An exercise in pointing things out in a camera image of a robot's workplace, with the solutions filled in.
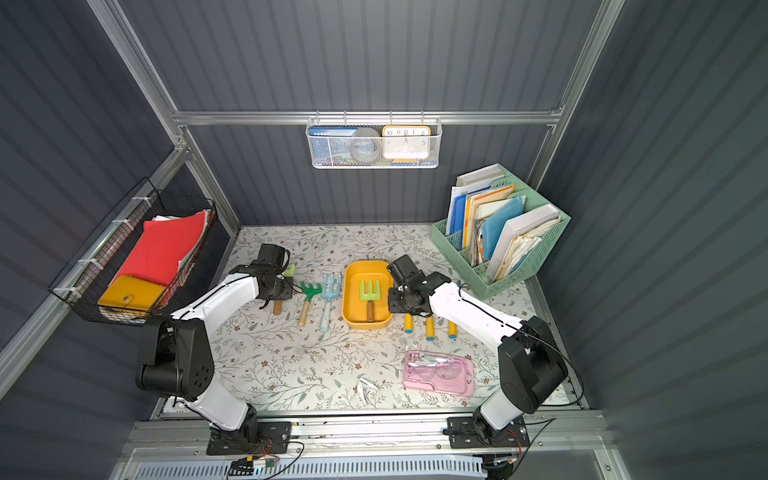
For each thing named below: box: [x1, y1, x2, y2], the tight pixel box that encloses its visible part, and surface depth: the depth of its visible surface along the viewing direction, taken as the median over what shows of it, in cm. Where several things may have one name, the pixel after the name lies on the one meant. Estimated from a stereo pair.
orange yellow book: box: [463, 184, 515, 249], surface depth 98 cm
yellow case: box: [97, 275, 167, 311], surface depth 66 cm
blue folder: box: [450, 194, 467, 249], surface depth 102 cm
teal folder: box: [482, 196, 524, 261], surface depth 94 cm
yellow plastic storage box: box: [342, 260, 393, 330], surface depth 101 cm
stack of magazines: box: [470, 198, 515, 266], surface depth 95 cm
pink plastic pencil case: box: [403, 350, 475, 397], surface depth 85 cm
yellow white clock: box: [382, 125, 431, 163], surface depth 90 cm
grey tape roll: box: [349, 127, 381, 164], surface depth 89 cm
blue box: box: [309, 126, 358, 166], surface depth 88 cm
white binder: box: [487, 204, 560, 281], surface depth 88 cm
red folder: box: [112, 211, 206, 287], surface depth 76 cm
